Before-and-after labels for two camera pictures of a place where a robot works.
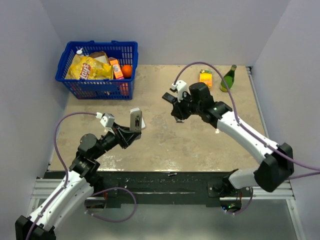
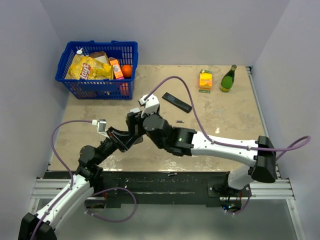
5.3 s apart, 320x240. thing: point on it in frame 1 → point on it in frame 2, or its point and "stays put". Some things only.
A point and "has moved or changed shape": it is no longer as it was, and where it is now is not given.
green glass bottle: (229, 78) stays put
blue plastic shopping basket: (125, 52) stays put
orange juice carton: (117, 71) stays put
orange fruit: (127, 70) stays put
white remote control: (143, 125) has moved or changed shape
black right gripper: (178, 110) → (135, 118)
